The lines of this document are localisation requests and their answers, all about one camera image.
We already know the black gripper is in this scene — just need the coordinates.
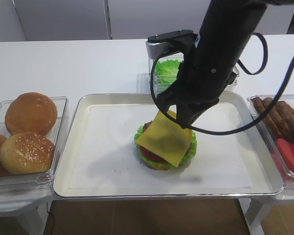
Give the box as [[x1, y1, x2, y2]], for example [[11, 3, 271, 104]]
[[155, 60, 236, 129]]

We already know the yellow cheese slice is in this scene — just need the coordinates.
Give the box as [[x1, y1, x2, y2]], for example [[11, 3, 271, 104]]
[[135, 111, 193, 167]]

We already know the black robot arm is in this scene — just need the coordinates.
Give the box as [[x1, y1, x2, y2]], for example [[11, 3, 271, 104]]
[[156, 0, 267, 128]]

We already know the clear lettuce cheese container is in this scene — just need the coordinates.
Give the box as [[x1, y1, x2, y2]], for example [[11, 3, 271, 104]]
[[149, 53, 240, 94]]

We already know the brown patty on burger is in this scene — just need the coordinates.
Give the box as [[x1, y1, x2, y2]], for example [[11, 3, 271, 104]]
[[143, 121, 152, 131]]

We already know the green lettuce in container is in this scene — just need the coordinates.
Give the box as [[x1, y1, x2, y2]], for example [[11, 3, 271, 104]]
[[155, 60, 181, 84]]

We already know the green lettuce on burger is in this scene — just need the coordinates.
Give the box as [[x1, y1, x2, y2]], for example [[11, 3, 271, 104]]
[[136, 132, 197, 170]]

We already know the red tomato on burger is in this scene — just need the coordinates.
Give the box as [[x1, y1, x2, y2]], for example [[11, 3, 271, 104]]
[[139, 146, 168, 164]]

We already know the white metal baking tray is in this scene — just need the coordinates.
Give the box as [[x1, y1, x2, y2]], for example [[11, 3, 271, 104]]
[[53, 94, 284, 199]]

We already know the left brown meat patty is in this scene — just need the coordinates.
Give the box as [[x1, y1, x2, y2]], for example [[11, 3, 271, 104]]
[[251, 97, 284, 139]]

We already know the brown meat patty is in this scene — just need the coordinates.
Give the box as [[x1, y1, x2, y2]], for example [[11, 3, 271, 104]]
[[251, 97, 284, 139], [269, 107, 294, 142], [275, 101, 294, 133]]

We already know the clear patty tomato container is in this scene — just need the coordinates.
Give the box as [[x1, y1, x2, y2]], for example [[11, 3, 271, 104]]
[[257, 94, 294, 189]]

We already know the middle brown meat patty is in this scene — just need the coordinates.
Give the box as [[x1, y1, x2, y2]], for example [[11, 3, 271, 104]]
[[269, 107, 294, 142]]

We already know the right brown meat patty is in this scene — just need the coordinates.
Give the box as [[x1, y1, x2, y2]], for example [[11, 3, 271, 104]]
[[275, 101, 294, 133]]

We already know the left red tomato slice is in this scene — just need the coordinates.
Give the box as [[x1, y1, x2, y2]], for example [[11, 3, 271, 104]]
[[276, 138, 294, 173]]

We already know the plain orange bun bottom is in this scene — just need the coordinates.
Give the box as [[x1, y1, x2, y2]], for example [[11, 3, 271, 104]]
[[5, 92, 57, 136]]

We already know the clear plastic bun container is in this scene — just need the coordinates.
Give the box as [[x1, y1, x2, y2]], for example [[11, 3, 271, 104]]
[[0, 96, 69, 194]]

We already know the right sesame bun top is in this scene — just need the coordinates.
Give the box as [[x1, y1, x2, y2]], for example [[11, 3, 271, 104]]
[[0, 132, 55, 174]]

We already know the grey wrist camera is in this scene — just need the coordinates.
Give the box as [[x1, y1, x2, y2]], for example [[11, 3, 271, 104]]
[[146, 29, 197, 60]]

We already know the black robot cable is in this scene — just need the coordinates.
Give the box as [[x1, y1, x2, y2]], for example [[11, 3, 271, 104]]
[[149, 32, 294, 136]]

